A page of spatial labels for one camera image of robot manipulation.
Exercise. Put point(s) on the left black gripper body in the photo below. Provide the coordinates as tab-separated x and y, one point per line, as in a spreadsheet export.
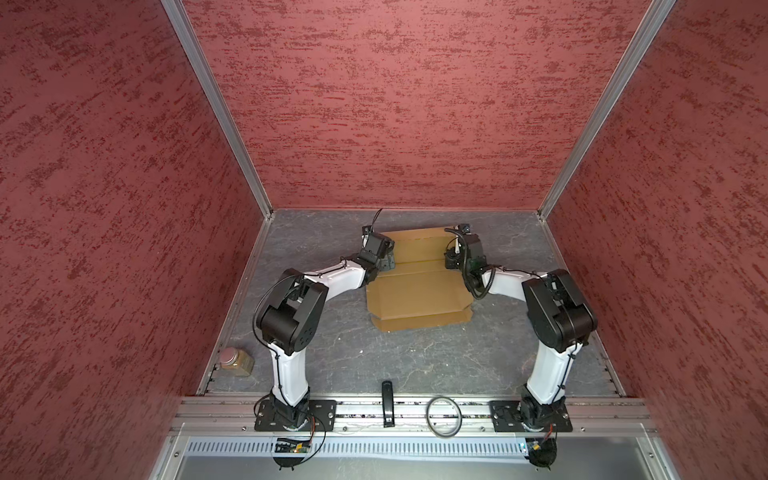
386	263

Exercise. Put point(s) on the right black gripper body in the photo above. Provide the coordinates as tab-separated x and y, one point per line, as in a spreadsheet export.
453	261

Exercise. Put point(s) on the brown cardboard box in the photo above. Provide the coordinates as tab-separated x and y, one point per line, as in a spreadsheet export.
420	292

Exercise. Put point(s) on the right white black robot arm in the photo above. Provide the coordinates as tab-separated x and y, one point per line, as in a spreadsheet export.
557	310

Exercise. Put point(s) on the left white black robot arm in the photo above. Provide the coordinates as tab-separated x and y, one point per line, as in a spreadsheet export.
288	315

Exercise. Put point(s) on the glass spice jar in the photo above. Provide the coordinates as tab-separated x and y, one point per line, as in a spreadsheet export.
236	361

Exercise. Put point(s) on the left circuit board connector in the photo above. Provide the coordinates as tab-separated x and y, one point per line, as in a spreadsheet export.
289	453

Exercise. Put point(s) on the circuit board connector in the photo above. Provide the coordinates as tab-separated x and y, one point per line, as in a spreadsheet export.
289	453
541	453

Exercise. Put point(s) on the right circuit board connector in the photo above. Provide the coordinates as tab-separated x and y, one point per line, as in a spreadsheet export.
541	453

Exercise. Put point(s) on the black handle bar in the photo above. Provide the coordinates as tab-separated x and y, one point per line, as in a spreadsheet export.
387	392

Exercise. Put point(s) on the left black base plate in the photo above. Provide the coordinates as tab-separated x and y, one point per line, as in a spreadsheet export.
271	415

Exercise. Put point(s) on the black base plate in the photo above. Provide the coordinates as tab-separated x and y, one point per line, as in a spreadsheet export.
271	415
507	416

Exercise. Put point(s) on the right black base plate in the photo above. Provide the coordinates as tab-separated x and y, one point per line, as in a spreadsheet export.
507	416

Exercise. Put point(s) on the left aluminium corner post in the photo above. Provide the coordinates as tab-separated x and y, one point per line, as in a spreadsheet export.
184	31

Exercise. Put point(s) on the aluminium corner post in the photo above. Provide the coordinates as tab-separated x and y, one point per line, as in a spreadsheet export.
645	33
184	31

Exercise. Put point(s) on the aluminium frame rail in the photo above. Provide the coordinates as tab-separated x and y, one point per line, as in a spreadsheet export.
419	415

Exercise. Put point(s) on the white perforated cable duct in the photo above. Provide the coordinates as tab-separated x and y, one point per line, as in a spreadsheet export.
504	450

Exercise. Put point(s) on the right aluminium corner post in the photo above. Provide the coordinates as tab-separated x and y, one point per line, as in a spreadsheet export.
645	33

